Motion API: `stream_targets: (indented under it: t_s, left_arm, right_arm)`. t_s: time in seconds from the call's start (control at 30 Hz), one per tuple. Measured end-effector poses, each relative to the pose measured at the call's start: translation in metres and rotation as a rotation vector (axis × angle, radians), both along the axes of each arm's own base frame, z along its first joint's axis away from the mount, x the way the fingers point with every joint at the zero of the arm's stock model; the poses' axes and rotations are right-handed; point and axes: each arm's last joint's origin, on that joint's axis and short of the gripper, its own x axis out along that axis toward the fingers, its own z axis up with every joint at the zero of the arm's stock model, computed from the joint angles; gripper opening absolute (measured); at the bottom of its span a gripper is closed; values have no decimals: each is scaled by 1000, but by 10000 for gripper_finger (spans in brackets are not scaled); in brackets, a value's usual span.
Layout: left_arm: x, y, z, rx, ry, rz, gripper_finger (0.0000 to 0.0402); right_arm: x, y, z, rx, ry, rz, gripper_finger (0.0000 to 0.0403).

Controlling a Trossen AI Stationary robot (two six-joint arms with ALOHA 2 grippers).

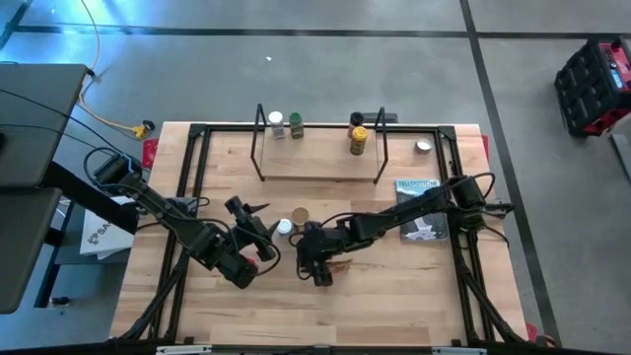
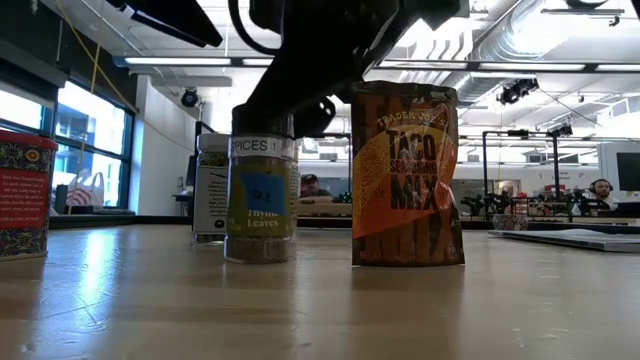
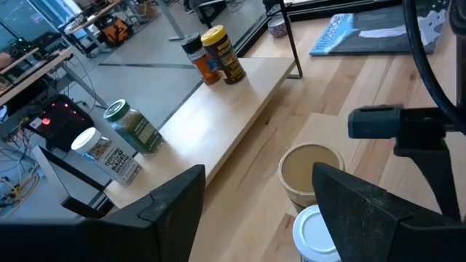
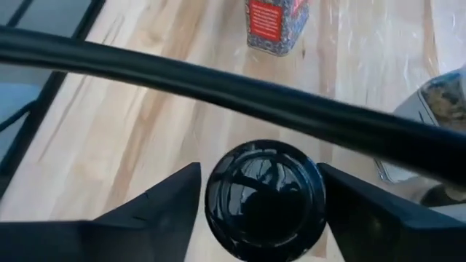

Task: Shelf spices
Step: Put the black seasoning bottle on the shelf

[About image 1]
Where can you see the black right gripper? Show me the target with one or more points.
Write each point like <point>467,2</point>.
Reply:
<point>318,244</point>

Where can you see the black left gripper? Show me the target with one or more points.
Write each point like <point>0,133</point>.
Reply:
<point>249,226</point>

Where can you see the white lid bagel seasoning jar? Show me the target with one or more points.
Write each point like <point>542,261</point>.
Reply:
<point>284,227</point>

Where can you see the orange taco seasoning packet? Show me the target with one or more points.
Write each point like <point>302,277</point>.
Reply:
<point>342,266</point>

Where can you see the tan lid spice jar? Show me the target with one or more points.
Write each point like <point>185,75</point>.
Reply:
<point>300,216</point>

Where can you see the white lid spice jar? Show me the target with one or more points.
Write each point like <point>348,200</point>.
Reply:
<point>276,123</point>

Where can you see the green lid spice jar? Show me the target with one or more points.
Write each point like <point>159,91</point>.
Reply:
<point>296,123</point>

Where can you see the yellow lid spice jar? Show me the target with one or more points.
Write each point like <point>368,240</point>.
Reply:
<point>359,139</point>

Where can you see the dark lid red spice jar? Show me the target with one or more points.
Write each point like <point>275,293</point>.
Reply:
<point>355,120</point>

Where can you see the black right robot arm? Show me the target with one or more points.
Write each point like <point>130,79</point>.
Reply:
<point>409,212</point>

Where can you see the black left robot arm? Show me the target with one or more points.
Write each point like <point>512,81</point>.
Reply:
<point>162,207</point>

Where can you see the Yellowstone waterfall book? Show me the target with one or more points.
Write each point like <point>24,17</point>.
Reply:
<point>424,232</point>

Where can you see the white printed box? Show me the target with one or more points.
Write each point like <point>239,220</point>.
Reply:
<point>106,241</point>

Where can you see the dark floor outlet box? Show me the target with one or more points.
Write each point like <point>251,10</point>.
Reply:
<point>392,117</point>

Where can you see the small round tin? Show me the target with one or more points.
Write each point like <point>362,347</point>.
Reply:
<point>423,145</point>

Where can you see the black diagonal beam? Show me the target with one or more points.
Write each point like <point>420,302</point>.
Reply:
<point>84,194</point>

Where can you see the small black floor object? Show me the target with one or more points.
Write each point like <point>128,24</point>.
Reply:
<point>59,300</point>

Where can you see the grey desk top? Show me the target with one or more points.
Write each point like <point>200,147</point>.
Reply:
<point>24,246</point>
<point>34,128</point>

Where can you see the grey panel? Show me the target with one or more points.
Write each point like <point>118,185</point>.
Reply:
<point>622,155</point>

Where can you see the black red tool box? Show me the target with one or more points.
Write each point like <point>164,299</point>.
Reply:
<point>586,89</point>

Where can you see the wooden shelf black metal frame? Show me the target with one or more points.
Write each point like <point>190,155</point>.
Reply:
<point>320,160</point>

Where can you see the black metal table frame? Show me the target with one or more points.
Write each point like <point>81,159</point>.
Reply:
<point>227,127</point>

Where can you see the white bracket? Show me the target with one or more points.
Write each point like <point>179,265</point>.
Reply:
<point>458,351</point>
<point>184,350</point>

